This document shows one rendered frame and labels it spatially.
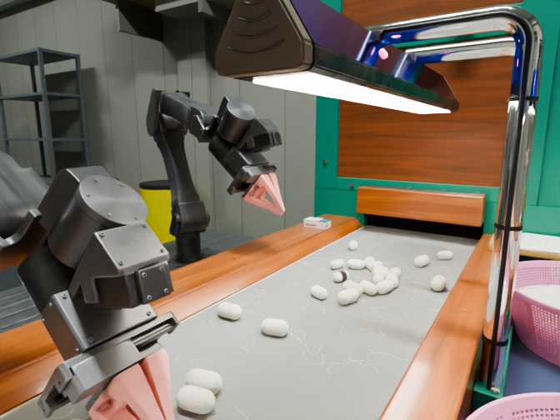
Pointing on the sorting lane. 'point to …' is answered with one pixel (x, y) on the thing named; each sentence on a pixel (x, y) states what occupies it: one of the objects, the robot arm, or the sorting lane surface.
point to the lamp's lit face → (319, 85)
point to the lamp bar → (322, 52)
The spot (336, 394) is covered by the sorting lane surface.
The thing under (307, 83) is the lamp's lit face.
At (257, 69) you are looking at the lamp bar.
